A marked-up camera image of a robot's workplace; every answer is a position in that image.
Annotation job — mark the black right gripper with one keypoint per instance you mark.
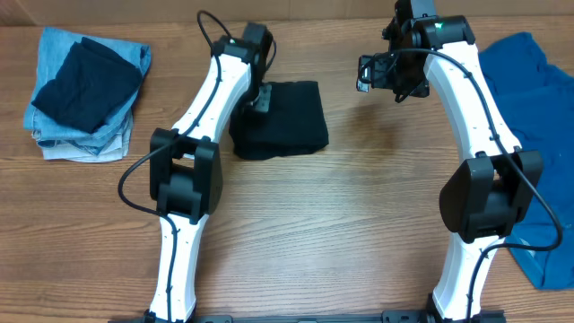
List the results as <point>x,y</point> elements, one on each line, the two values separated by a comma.
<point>377,74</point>

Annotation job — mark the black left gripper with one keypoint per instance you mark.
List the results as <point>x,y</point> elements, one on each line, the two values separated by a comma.
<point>264,105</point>

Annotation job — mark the black t-shirt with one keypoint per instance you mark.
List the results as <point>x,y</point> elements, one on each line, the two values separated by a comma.
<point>293,125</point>

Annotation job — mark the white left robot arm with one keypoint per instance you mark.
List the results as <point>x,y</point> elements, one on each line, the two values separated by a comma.
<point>186,167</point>

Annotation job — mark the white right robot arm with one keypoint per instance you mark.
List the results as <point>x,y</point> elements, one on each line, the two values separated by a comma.
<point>491,189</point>

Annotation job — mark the blue t-shirt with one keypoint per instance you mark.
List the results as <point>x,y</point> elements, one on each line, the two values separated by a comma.
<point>535,99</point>

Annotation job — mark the folded light blue jeans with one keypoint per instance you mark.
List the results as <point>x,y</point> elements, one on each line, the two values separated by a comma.
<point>108,143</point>

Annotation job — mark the folded dark navy garment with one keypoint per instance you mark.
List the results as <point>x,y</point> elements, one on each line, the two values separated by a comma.
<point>92,81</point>

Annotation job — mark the cardboard back panel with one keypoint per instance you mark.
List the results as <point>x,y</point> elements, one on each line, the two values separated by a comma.
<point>102,12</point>

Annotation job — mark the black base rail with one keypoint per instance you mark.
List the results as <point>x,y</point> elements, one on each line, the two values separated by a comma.
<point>314,318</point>

